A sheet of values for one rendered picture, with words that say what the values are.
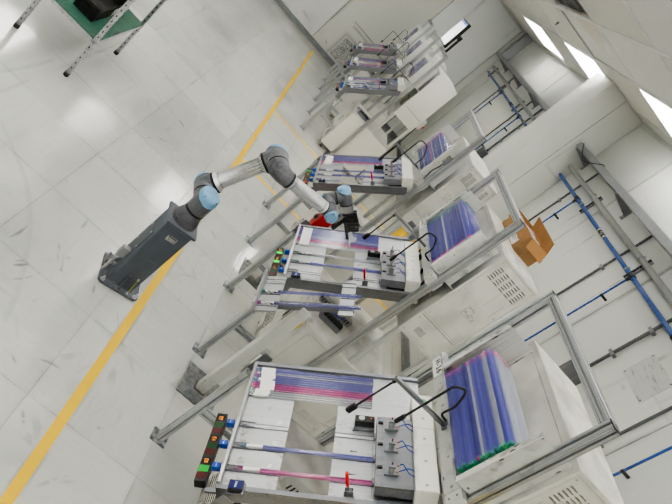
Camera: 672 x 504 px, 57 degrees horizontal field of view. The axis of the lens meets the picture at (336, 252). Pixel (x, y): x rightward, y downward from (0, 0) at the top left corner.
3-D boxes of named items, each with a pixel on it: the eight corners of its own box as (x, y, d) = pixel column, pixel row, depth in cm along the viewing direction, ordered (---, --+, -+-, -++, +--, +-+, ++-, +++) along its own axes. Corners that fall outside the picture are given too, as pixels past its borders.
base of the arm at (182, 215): (171, 220, 317) (183, 209, 314) (173, 203, 329) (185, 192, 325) (194, 236, 325) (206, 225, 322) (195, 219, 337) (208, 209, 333)
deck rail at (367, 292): (281, 286, 341) (282, 277, 338) (282, 284, 342) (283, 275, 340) (410, 303, 339) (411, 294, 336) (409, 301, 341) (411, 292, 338)
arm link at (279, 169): (279, 164, 307) (344, 216, 334) (278, 152, 315) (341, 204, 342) (263, 178, 311) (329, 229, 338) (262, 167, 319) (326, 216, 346)
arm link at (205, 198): (186, 209, 316) (204, 194, 311) (187, 194, 326) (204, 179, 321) (204, 222, 322) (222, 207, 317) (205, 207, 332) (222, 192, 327)
